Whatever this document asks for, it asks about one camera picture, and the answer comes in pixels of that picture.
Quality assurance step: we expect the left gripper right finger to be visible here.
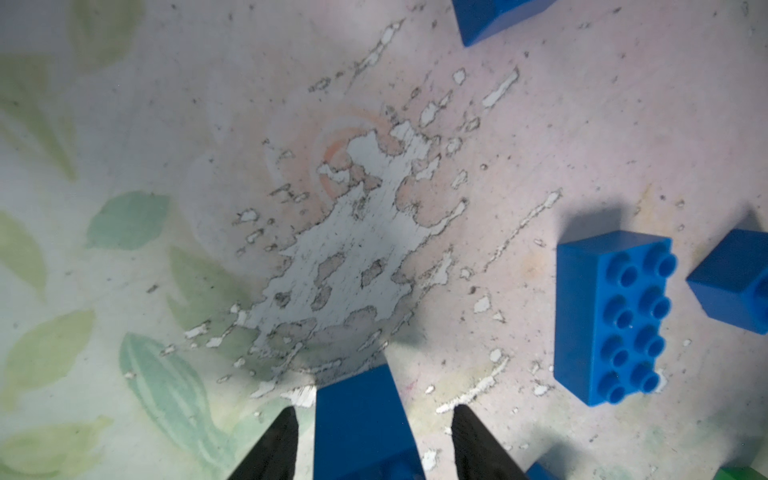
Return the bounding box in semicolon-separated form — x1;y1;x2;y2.
451;404;527;480

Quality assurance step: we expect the small blue lego centre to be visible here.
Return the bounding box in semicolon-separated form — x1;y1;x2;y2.
686;229;767;335

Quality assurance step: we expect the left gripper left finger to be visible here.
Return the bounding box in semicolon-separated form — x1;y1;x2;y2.
228;406;299;480

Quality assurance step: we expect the long blue lego brick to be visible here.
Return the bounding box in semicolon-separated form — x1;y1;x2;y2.
554;230;677;407

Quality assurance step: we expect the small blue lego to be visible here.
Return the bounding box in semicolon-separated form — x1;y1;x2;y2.
686;229;767;335
452;0;555;47

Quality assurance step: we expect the small blue lego far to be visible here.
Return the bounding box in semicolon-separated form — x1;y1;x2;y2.
452;0;555;47

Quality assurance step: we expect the green lego left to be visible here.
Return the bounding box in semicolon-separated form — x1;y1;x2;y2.
714;467;768;480

